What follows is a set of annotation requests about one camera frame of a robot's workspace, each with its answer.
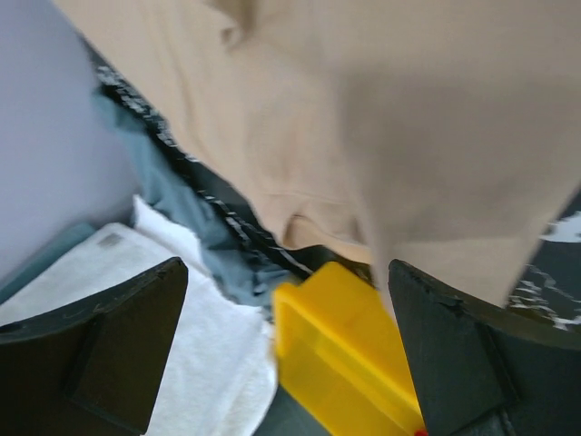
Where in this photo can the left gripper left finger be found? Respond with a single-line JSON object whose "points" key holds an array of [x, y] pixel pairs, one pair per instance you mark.
{"points": [[94, 366]]}

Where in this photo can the beige t shirt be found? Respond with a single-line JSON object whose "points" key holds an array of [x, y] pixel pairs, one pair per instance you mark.
{"points": [[445, 134]]}

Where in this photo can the yellow plastic bin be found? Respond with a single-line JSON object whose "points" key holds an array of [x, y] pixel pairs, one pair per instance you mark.
{"points": [[341, 357]]}

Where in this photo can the teal hanging garment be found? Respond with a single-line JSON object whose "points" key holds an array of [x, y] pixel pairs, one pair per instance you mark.
{"points": [[48, 182]]}

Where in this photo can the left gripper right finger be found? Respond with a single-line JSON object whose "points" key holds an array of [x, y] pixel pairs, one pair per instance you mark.
{"points": [[481, 370]]}

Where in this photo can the white towel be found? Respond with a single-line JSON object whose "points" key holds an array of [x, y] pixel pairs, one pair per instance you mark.
{"points": [[221, 377]]}

